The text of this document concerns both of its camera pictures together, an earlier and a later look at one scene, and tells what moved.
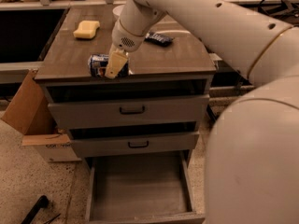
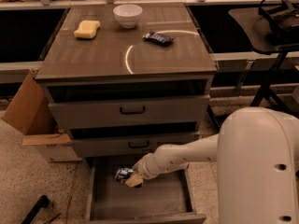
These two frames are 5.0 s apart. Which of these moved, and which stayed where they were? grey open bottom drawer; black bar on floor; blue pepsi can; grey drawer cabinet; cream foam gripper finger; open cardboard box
Moved: cream foam gripper finger; blue pepsi can
Stayed: black bar on floor; open cardboard box; grey drawer cabinet; grey open bottom drawer
